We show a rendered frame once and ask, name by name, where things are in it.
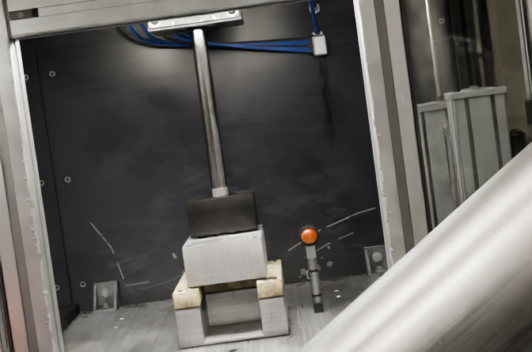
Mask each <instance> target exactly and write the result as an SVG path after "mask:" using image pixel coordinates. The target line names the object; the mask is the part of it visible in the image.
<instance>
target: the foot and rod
mask: <svg viewBox="0 0 532 352"><path fill-rule="evenodd" d="M190 33H191V39H192V50H193V56H194V62H195V68H196V79H197V85H198V91H199V102H200V108H201V114H202V120H203V131H204V137H205V142H206V148H207V159H208V165H209V172H210V178H211V188H212V195H203V196H196V197H191V198H189V200H188V201H187V202H186V209H187V215H188V225H189V232H190V237H200V236H206V235H212V234H219V233H230V232H237V231H242V230H249V229H257V228H258V215H257V205H256V198H255V192H254V189H250V190H244V191H232V192H228V189H227V183H226V172H225V166H224V160H223V154H222V143H221V137H220V131H219V120H218V114H217V108H216V102H215V91H214V85H213V79H212V73H211V62H210V56H209V50H208V44H207V33H206V27H205V26H202V27H195V28H190Z"/></svg>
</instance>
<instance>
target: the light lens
mask: <svg viewBox="0 0 532 352"><path fill-rule="evenodd" d="M301 238H302V241H303V242H304V243H306V244H312V243H313V242H314V241H315V240H316V239H317V234H316V232H315V231H314V230H313V229H305V230H304V231H303V232H302V235H301Z"/></svg>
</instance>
